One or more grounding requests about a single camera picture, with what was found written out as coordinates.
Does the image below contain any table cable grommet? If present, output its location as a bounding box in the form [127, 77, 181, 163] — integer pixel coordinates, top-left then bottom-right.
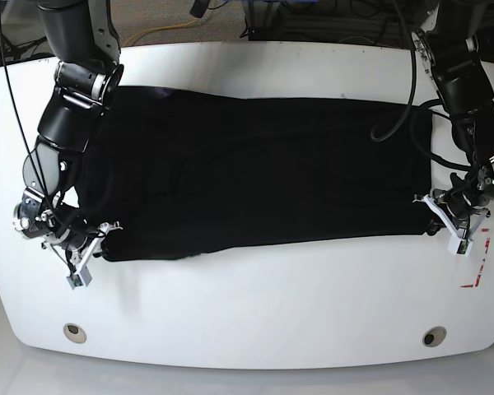
[63, 323, 87, 344]
[422, 327, 447, 348]

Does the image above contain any left table cable grommet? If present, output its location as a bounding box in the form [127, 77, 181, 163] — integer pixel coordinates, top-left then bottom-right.
[63, 323, 87, 344]

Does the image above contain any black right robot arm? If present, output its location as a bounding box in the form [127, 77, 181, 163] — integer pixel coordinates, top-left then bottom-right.
[16, 1, 124, 263]

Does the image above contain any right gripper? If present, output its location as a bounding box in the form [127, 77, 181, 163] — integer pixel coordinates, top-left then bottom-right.
[13, 187, 94, 241]

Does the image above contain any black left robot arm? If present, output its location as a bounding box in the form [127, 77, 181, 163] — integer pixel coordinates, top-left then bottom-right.
[413, 1, 494, 221]

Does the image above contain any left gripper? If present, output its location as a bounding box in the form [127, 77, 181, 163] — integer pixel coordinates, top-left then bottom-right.
[442, 156, 494, 221]

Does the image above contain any right table cable grommet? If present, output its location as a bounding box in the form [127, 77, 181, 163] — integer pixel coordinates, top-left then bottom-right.
[422, 327, 447, 348]

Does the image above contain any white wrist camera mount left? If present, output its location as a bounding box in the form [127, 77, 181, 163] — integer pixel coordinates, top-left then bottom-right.
[412, 194, 490, 257]

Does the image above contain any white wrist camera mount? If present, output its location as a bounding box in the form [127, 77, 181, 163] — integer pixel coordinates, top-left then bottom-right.
[412, 194, 490, 257]
[40, 221, 124, 288]

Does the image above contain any red tape rectangle marking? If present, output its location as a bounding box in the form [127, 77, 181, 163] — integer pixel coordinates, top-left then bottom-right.
[459, 225, 492, 290]

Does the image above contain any yellow cable on floor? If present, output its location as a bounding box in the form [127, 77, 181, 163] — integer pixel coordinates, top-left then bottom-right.
[125, 7, 203, 49]

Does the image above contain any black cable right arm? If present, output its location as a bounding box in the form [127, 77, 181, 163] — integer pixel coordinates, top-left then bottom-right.
[0, 0, 83, 231]

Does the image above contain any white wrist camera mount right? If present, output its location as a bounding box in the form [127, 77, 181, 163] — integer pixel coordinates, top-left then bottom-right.
[40, 221, 124, 288]

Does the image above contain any black graphic T-shirt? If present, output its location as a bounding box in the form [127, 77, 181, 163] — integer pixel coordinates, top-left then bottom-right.
[75, 86, 438, 262]

